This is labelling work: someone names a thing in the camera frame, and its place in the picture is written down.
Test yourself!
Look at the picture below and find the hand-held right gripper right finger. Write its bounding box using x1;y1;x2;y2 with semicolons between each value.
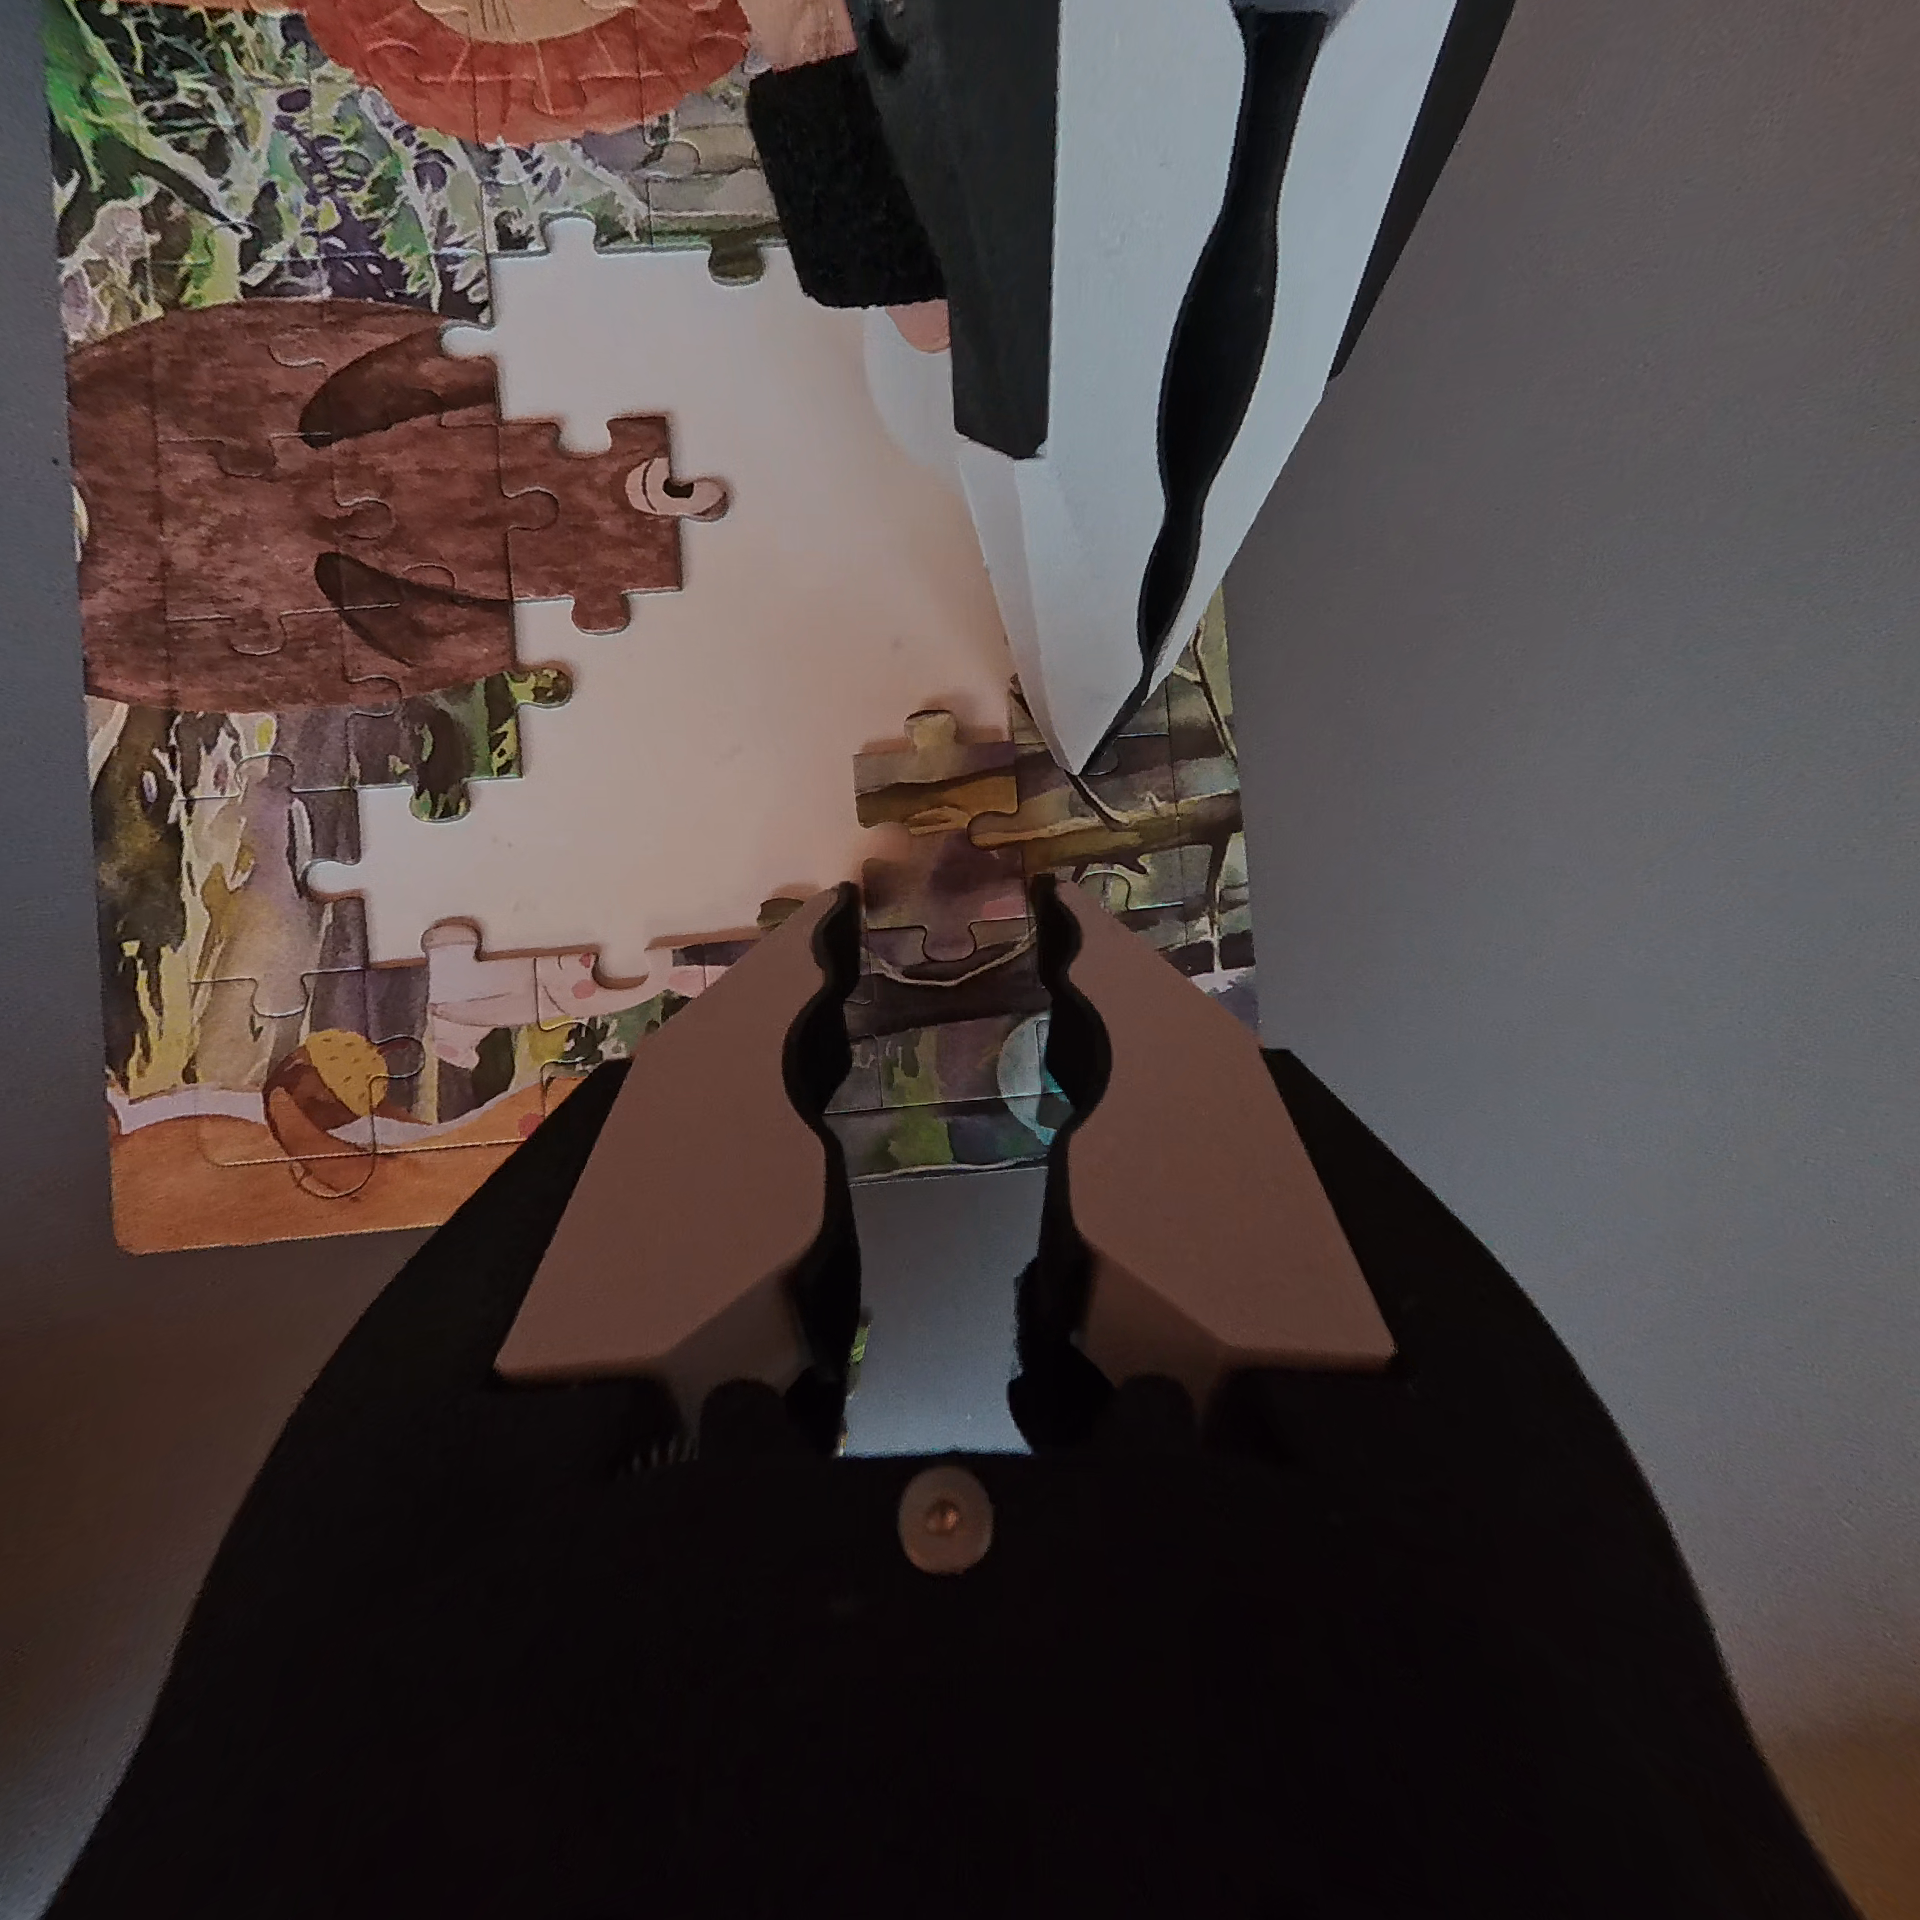
1017;879;1401;1450

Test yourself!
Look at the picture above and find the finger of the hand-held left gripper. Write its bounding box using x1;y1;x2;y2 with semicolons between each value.
961;0;1277;775
1141;0;1466;672

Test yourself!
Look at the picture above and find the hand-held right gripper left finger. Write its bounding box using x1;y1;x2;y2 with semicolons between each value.
497;884;864;1450

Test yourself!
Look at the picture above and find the olive brown jigsaw piece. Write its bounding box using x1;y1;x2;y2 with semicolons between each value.
853;704;1028;841

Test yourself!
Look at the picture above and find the partly assembled jigsaw puzzle board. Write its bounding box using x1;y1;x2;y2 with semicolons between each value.
47;0;1261;1255

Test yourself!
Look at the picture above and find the grey desk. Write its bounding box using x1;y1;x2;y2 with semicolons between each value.
0;0;1920;1920

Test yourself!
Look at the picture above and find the person's left hand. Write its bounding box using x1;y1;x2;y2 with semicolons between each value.
749;0;955;356

